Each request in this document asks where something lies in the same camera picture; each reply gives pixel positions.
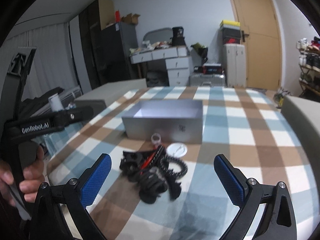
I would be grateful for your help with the wooden door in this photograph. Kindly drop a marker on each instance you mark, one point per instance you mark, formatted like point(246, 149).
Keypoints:
point(261, 37)

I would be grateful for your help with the dark tall refrigerator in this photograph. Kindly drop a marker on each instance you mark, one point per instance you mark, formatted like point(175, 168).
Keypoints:
point(117, 41)

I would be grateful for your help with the round pin badge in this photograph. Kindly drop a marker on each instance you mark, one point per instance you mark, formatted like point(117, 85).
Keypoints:
point(177, 150)

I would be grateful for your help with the black hat box stack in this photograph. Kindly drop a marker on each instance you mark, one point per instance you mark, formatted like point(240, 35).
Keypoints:
point(178, 36)

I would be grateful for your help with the shoe rack with shoes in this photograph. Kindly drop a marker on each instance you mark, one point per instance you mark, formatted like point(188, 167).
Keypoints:
point(309, 68)

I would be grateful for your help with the silver rectangular storage box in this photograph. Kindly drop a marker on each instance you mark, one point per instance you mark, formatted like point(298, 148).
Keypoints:
point(179, 120)

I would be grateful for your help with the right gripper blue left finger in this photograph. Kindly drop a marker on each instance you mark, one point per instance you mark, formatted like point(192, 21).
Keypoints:
point(48, 221)

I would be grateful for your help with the white drawer desk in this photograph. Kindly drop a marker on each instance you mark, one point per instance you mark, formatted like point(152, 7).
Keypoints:
point(178, 63)

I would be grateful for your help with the silver hard suitcase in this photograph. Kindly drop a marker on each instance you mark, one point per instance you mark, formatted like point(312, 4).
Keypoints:
point(208, 80)

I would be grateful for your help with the person's left hand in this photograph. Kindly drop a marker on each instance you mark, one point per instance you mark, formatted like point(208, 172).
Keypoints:
point(33, 177)

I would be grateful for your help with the grey storage cabinet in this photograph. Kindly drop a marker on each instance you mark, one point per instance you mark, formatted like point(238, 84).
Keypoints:
point(103, 96)

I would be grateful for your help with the grey bench right side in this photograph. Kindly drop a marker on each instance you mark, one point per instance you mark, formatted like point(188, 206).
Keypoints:
point(303, 117)

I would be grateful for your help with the black hair claw clip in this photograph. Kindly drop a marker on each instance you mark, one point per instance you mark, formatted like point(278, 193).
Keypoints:
point(155, 172)

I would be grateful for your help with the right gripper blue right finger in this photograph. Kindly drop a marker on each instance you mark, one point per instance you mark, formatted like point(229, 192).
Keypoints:
point(278, 219)

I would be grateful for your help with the white cylindrical humidifier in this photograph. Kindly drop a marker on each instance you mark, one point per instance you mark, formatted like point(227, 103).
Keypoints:
point(55, 103)

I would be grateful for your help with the stacked shoe boxes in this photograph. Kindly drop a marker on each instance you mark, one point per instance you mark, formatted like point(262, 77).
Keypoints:
point(230, 31)

